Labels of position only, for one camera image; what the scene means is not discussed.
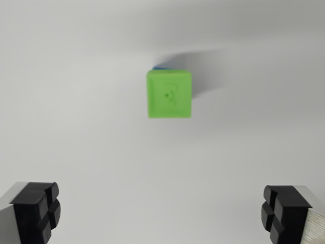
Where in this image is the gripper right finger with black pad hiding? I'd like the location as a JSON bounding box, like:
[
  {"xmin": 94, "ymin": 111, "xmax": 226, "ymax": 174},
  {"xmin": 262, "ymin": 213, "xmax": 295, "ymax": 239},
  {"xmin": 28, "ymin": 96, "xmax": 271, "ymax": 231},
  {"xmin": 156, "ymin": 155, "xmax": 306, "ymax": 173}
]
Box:
[{"xmin": 261, "ymin": 185, "xmax": 325, "ymax": 244}]

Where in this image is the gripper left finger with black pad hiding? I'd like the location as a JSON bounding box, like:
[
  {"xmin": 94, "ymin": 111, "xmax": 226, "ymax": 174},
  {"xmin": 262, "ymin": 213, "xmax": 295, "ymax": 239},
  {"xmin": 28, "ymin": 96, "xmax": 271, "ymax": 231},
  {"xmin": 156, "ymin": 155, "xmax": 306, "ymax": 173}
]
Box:
[{"xmin": 0, "ymin": 181, "xmax": 62, "ymax": 244}]

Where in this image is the green embossed cube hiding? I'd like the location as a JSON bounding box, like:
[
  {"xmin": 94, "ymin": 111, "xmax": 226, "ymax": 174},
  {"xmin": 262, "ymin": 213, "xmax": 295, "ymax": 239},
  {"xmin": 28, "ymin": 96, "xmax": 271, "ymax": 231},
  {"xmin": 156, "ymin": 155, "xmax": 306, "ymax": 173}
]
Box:
[{"xmin": 146, "ymin": 69, "xmax": 193, "ymax": 119}]

